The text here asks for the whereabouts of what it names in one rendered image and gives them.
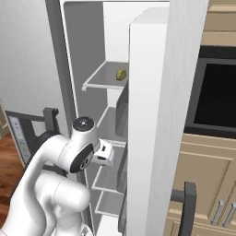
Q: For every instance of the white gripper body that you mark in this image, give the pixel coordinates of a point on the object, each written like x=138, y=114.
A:
x=106, y=159

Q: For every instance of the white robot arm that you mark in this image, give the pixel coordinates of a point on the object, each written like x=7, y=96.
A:
x=46, y=172

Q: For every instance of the white fridge shelf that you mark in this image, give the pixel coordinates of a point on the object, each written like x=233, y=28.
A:
x=109, y=204
x=106, y=179
x=106, y=76
x=107, y=129

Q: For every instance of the white fridge door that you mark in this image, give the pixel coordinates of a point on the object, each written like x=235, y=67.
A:
x=153, y=123

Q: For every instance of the yellow cheese wedge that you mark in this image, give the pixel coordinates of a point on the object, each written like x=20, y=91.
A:
x=121, y=74

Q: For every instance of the white fridge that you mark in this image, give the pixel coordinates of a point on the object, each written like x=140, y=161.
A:
x=89, y=37

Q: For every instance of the grey fridge door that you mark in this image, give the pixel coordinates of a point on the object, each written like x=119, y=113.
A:
x=27, y=55

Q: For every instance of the dark grey door bin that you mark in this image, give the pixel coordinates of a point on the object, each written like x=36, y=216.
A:
x=122, y=184

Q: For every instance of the grey panel with pale strip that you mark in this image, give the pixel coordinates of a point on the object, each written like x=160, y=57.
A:
x=19, y=138

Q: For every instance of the beige cupboard door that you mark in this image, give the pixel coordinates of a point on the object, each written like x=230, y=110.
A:
x=206, y=172

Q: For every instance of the black built-in oven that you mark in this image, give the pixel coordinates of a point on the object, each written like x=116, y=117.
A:
x=215, y=95

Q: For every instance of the beige cupboard above oven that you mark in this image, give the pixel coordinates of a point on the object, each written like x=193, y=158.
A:
x=219, y=24

